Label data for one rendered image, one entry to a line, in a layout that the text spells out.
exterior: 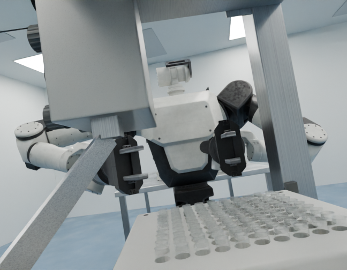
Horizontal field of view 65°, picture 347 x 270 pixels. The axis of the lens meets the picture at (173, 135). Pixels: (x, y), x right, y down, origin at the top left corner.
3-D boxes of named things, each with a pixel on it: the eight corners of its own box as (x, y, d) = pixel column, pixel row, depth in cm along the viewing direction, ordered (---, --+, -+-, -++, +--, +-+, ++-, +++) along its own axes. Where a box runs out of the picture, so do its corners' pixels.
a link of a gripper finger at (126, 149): (131, 151, 50) (119, 154, 55) (146, 149, 52) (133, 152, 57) (130, 142, 50) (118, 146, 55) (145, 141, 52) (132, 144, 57)
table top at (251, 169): (140, 177, 331) (140, 173, 331) (228, 162, 333) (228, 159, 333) (114, 197, 181) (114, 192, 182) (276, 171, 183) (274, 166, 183)
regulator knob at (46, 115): (54, 132, 35) (50, 99, 35) (74, 129, 35) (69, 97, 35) (43, 130, 32) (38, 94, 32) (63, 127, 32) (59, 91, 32)
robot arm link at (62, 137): (13, 120, 84) (85, 104, 93) (25, 154, 91) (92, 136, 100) (13, 136, 75) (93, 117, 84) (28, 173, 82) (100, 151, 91)
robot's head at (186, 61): (167, 81, 100) (164, 61, 96) (190, 78, 100) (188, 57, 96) (168, 88, 94) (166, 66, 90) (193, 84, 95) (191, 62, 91)
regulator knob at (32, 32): (40, 58, 34) (36, 24, 35) (60, 55, 34) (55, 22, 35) (27, 47, 31) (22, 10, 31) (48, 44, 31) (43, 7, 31)
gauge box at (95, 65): (100, 136, 50) (85, 31, 51) (157, 127, 50) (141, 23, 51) (48, 123, 28) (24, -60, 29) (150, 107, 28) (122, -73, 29)
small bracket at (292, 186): (283, 193, 50) (281, 182, 50) (295, 192, 50) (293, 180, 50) (286, 195, 49) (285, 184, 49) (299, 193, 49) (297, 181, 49)
